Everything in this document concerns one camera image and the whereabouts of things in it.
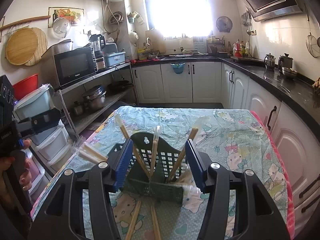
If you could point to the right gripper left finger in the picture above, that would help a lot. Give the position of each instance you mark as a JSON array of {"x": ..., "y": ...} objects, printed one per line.
[{"x": 61, "y": 215}]

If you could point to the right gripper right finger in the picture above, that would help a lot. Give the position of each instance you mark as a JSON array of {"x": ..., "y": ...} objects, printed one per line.
[{"x": 256, "y": 214}]

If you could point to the dark green utensil basket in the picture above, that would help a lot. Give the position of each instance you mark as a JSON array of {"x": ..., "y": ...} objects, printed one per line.
[{"x": 157, "y": 187}]

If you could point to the person's left hand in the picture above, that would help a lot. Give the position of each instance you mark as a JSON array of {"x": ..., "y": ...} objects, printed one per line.
[{"x": 16, "y": 177}]

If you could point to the red plastic basin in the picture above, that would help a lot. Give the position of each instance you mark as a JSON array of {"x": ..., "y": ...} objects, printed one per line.
[{"x": 26, "y": 86}]

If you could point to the plastic drawer tower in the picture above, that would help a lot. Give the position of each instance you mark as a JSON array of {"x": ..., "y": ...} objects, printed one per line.
[{"x": 51, "y": 149}]

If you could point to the metal shelf rack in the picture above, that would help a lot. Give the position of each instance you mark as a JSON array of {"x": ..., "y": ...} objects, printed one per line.
[{"x": 83, "y": 102}]

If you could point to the black microwave oven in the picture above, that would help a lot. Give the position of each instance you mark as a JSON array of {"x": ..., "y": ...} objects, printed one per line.
[{"x": 64, "y": 69}]

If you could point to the round bamboo tray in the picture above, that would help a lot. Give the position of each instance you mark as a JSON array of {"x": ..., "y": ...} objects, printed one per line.
[{"x": 26, "y": 46}]

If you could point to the floral hello kitty tablecloth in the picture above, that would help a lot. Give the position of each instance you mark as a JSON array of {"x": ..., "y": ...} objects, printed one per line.
[{"x": 235, "y": 139}]

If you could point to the stacked steel pots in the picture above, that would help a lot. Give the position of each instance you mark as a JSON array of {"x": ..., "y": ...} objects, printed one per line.
[{"x": 95, "y": 97}]

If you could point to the black frying pan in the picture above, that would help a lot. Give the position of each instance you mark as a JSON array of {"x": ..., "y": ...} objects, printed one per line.
[{"x": 119, "y": 86}]

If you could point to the black blender jug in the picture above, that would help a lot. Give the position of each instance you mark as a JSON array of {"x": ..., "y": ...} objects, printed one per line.
[{"x": 98, "y": 43}]

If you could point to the blue plastic box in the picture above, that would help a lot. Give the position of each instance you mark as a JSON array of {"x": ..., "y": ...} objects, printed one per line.
[{"x": 114, "y": 59}]

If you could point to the framed fruit picture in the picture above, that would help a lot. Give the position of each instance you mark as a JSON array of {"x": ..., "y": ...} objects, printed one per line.
[{"x": 73, "y": 15}]

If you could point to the bunch of bananas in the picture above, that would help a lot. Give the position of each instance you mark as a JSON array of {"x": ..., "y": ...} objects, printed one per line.
[{"x": 316, "y": 86}]

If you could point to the dark metal pot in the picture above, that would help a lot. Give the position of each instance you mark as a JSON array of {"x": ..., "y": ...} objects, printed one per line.
[{"x": 285, "y": 64}]

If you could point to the steel kettle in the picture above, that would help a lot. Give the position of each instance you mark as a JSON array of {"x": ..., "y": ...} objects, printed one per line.
[{"x": 269, "y": 61}]

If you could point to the wooden cutting board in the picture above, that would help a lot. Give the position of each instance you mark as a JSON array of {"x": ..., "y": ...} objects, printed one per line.
[{"x": 157, "y": 40}]

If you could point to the red condiment bottle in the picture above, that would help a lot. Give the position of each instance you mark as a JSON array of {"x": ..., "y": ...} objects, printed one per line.
[{"x": 239, "y": 49}]

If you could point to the blue hanging basket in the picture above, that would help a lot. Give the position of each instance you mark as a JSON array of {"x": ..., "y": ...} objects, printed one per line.
[{"x": 178, "y": 68}]

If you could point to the wire skimmer strainer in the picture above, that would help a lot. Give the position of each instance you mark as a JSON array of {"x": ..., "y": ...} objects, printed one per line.
[{"x": 312, "y": 40}]

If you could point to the small wall fan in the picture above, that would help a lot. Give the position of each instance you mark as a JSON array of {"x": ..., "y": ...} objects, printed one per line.
[{"x": 224, "y": 24}]

